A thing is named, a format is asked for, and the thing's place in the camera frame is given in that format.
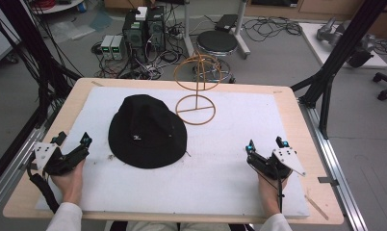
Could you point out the white foam mat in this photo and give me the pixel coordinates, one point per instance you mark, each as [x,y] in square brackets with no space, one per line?
[214,166]

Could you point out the round black stool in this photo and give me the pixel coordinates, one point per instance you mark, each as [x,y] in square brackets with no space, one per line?
[216,41]

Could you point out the white floor board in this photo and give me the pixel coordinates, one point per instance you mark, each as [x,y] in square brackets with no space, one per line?
[313,41]

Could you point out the flat black box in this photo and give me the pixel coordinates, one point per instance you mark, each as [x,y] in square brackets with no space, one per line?
[226,22]

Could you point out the white metal stand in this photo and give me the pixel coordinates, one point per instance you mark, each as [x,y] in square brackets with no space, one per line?
[241,32]

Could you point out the small metal bracket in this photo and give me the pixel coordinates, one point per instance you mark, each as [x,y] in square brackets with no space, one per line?
[328,181]

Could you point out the person's right hand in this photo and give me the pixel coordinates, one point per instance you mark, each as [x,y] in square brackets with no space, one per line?
[270,195]

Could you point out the white box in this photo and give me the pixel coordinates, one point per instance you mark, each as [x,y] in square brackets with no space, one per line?
[141,13]

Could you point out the round white table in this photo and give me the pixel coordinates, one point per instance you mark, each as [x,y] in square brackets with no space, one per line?
[58,5]

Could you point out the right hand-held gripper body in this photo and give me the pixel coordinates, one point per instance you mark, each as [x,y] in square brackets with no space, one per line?
[286,159]

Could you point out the black office chair base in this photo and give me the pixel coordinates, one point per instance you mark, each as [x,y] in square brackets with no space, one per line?
[385,85]

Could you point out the black metal frame post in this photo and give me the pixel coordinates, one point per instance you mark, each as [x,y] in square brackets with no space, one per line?
[336,64]
[31,57]

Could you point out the black computer tower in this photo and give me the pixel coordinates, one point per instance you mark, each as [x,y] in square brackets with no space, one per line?
[156,29]
[134,35]

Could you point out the person's left hand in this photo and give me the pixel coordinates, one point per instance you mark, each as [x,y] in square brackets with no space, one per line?
[69,186]

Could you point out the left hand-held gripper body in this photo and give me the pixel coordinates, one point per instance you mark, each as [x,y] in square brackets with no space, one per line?
[64,160]

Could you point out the grey power supply unit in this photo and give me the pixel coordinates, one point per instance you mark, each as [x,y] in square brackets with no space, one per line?
[117,47]
[107,47]

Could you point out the black bucket hat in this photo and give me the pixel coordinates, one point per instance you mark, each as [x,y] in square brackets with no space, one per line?
[143,122]

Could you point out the aluminium rail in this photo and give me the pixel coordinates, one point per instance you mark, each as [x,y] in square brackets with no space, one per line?
[336,166]
[12,170]

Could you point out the thin wooden stick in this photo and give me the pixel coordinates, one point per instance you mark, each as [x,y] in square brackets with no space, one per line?
[316,208]

